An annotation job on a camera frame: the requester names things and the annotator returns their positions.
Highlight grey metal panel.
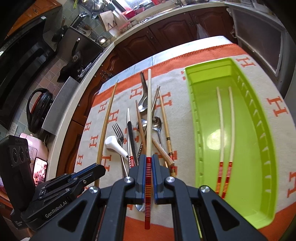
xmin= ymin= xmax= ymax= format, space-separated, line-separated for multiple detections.
xmin=41 ymin=77 xmax=80 ymax=138

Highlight bamboo chopstick with dark bands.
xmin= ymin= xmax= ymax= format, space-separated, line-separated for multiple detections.
xmin=158 ymin=87 xmax=176 ymax=178

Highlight silver metal fork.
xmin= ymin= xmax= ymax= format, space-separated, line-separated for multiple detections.
xmin=112 ymin=123 xmax=129 ymax=179

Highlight white plastic bag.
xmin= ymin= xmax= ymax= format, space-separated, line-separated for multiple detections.
xmin=196 ymin=23 xmax=210 ymax=40

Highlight grey metal knife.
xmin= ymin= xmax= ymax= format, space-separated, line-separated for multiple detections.
xmin=128 ymin=120 xmax=139 ymax=166

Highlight long bamboo chopstick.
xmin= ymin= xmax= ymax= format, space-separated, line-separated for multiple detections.
xmin=96 ymin=82 xmax=118 ymax=188

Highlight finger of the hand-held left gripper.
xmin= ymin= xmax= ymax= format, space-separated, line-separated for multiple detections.
xmin=71 ymin=163 xmax=106 ymax=181
xmin=76 ymin=175 xmax=104 ymax=193

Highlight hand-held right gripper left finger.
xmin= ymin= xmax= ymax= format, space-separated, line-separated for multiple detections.
xmin=30 ymin=155 xmax=149 ymax=241

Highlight grey metal cabinet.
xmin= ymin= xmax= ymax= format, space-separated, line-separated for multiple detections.
xmin=225 ymin=2 xmax=296 ymax=94

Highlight brown wooden chopstick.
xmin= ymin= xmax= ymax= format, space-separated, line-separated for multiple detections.
xmin=151 ymin=137 xmax=174 ymax=165
xmin=135 ymin=100 xmax=148 ymax=158

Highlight white ceramic spoon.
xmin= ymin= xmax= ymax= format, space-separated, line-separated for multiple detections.
xmin=105 ymin=136 xmax=129 ymax=159

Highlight orange and beige printed blanket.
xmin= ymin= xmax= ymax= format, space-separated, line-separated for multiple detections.
xmin=69 ymin=42 xmax=296 ymax=241

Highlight pink appliance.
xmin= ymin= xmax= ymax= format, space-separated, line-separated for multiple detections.
xmin=19 ymin=132 xmax=49 ymax=164

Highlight black electric cooker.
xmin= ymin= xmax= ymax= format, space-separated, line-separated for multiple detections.
xmin=26 ymin=89 xmax=55 ymax=140

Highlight metal soup spoon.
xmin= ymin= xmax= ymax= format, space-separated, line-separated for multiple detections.
xmin=135 ymin=72 xmax=152 ymax=111

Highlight smartphone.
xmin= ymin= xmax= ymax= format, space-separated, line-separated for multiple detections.
xmin=33 ymin=157 xmax=48 ymax=186

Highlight brown paper bag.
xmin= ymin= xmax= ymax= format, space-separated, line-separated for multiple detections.
xmin=99 ymin=10 xmax=121 ymax=32

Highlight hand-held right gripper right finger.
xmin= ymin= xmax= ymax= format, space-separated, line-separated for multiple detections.
xmin=152 ymin=155 xmax=269 ymax=241

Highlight white red-striped chopstick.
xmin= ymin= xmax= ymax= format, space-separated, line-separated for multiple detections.
xmin=144 ymin=69 xmax=153 ymax=230
xmin=126 ymin=108 xmax=136 ymax=169
xmin=222 ymin=87 xmax=234 ymax=200
xmin=216 ymin=87 xmax=224 ymax=194

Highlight round metal spoon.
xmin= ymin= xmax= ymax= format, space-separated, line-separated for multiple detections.
xmin=151 ymin=116 xmax=164 ymax=145

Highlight grey metal chopsticks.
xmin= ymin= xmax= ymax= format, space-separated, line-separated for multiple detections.
xmin=151 ymin=85 xmax=161 ymax=115

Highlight green plastic tray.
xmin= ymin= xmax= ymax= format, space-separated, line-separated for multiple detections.
xmin=184 ymin=58 xmax=277 ymax=230

